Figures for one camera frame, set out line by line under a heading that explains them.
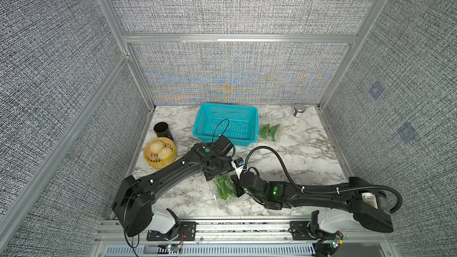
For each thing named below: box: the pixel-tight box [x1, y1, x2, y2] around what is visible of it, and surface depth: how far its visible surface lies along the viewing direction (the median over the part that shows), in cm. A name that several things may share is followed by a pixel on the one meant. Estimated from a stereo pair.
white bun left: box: [149, 140, 165, 155], surface depth 96 cm
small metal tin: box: [292, 103, 306, 118], surface depth 115 cm
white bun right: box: [158, 146, 172, 161], surface depth 93 cm
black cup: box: [153, 121, 174, 141], surface depth 99 cm
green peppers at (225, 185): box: [214, 174, 236, 200], surface depth 81 cm
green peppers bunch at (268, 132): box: [259, 123, 281, 142], surface depth 105 cm
